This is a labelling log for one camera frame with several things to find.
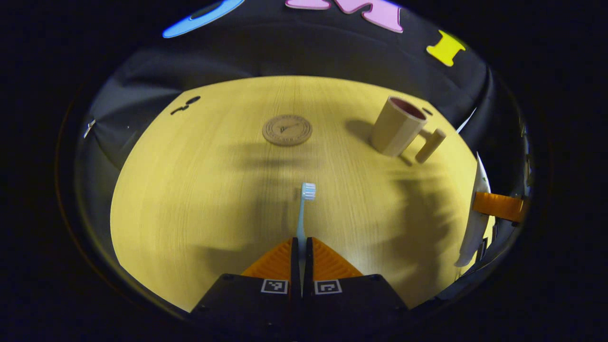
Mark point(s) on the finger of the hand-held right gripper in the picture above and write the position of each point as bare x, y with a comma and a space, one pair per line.
498, 206

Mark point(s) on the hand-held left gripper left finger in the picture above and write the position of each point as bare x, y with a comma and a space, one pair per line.
247, 299

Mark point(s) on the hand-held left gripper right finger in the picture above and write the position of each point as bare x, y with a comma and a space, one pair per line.
356, 299

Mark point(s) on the white toothpaste tube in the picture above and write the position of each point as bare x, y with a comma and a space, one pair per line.
470, 242

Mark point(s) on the light blue toothbrush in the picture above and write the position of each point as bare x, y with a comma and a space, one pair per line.
301, 218

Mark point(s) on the beige cup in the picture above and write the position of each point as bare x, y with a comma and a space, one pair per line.
394, 130

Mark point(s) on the round brown coaster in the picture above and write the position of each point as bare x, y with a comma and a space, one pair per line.
287, 130

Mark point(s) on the small silver clip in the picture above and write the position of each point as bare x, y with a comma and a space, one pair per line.
89, 128

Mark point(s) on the black backdrop cloth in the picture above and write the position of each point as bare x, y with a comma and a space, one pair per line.
308, 47

